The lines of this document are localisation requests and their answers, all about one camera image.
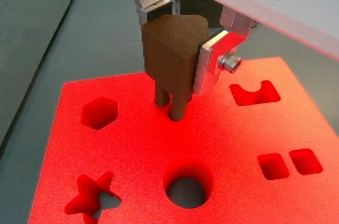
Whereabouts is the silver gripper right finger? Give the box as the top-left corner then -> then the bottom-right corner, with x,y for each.
193,6 -> 254,94

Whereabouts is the brown three prong object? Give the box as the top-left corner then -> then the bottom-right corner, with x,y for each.
140,15 -> 209,121

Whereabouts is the red foam shape board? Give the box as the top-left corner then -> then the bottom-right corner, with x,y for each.
28,57 -> 339,224

